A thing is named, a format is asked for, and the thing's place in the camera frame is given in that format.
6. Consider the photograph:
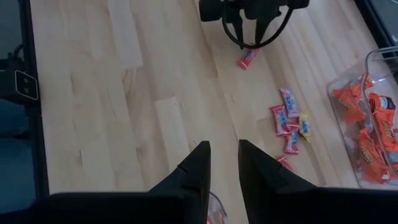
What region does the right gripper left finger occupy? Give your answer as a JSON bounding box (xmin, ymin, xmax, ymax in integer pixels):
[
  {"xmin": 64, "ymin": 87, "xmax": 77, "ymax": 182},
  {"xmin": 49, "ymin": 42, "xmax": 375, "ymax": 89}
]
[{"xmin": 24, "ymin": 141, "xmax": 211, "ymax": 224}]

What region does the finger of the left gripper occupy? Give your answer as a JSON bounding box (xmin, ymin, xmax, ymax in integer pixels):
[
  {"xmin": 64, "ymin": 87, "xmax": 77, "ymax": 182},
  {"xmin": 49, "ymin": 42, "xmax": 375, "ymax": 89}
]
[
  {"xmin": 256, "ymin": 15, "xmax": 271, "ymax": 46},
  {"xmin": 231, "ymin": 15, "xmax": 245, "ymax": 49}
]

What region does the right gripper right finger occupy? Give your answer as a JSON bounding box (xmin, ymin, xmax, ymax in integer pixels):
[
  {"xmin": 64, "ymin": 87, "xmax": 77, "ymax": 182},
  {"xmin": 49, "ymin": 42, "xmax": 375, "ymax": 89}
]
[{"xmin": 239, "ymin": 139, "xmax": 398, "ymax": 224}]

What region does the pink red candy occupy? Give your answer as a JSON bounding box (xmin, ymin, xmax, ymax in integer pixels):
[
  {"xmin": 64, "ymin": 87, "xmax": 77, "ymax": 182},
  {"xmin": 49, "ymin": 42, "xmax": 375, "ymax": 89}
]
[
  {"xmin": 282, "ymin": 123, "xmax": 301, "ymax": 156},
  {"xmin": 238, "ymin": 48, "xmax": 261, "ymax": 70}
]

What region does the yellow candy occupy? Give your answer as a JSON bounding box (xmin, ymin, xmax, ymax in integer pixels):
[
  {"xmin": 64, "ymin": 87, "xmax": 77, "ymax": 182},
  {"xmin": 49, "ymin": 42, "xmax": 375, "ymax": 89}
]
[{"xmin": 298, "ymin": 111, "xmax": 312, "ymax": 143}]

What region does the clear plastic bin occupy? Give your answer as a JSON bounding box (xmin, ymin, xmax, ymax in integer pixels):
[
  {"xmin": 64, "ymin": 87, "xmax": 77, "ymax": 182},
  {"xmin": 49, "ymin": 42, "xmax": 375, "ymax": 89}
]
[
  {"xmin": 206, "ymin": 191, "xmax": 233, "ymax": 224},
  {"xmin": 326, "ymin": 46, "xmax": 398, "ymax": 190}
]

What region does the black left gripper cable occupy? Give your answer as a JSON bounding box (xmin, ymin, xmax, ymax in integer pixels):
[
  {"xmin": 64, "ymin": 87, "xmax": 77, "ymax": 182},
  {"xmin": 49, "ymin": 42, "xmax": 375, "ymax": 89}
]
[{"xmin": 221, "ymin": 6, "xmax": 294, "ymax": 50}]

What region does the black table-level camera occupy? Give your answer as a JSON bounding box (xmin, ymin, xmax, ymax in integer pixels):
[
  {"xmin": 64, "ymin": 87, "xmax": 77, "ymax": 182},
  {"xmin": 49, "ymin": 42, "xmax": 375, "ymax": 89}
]
[{"xmin": 0, "ymin": 43, "xmax": 40, "ymax": 105}]

